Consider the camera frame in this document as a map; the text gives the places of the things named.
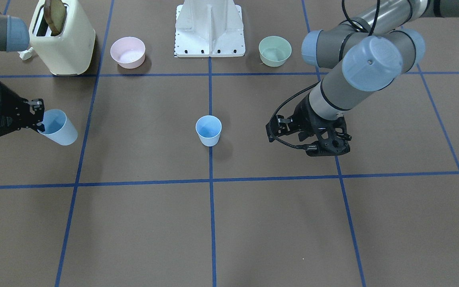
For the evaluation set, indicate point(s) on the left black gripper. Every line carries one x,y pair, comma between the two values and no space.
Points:
304,116

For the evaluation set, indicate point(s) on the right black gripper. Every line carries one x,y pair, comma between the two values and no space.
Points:
9,108

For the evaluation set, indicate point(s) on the blue cup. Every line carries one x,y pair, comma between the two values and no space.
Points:
208,129
58,127

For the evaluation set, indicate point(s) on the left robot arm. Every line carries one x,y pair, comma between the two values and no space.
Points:
364,54

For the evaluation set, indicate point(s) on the white power plug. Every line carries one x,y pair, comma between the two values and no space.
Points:
26,54

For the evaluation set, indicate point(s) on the cream toaster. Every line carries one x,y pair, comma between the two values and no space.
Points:
70,52

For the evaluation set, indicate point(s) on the green bowl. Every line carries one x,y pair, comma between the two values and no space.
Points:
274,51

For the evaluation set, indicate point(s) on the toast slice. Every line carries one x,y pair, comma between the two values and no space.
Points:
55,15

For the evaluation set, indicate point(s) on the pink bowl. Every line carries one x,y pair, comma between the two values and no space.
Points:
128,52

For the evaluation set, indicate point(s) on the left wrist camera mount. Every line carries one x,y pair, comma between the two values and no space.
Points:
332,137

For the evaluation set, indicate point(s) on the white pedestal base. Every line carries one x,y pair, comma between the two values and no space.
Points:
209,28

